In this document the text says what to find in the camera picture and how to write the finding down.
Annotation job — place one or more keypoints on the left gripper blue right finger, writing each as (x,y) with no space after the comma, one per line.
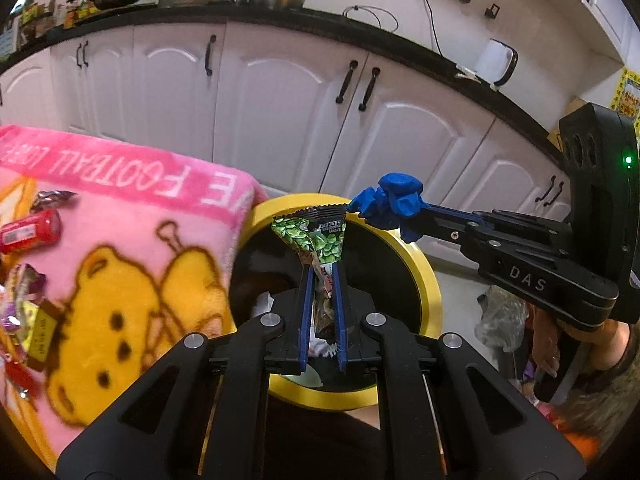
(341,332)

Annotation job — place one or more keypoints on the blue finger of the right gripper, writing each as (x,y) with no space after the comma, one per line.
(453,232)
(433,215)

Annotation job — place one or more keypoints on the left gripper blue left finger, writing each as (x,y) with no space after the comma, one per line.
(306,299)

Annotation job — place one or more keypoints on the blue glove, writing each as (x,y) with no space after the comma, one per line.
(391,205)

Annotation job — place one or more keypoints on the green snack packet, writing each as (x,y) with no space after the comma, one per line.
(316,234)

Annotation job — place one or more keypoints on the yellow snack box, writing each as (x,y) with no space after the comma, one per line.
(41,322)

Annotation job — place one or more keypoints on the red sausage stick wrapper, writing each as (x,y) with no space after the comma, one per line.
(43,228)

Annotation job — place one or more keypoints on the red long snack wrapper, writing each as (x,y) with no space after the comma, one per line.
(20,378)

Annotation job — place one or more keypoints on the yellow rimmed black trash bin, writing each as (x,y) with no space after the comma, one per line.
(380,271)

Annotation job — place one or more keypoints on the black kitchen countertop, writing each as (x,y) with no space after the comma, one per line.
(320,24)

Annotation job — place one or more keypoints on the white kitchen cabinets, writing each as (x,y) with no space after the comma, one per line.
(298,112)

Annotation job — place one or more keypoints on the right hand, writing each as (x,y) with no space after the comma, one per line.
(567,358)

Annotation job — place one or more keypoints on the clear plastic bag on floor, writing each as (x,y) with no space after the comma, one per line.
(503,320)

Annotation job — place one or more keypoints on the white electric kettle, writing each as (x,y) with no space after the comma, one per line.
(497,63)

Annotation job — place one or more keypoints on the pink cartoon bear blanket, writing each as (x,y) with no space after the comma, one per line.
(145,257)

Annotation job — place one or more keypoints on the dark foil candy wrapper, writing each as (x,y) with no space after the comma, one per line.
(45,200)

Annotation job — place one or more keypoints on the purple candy wrapper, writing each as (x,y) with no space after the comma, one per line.
(23,284)

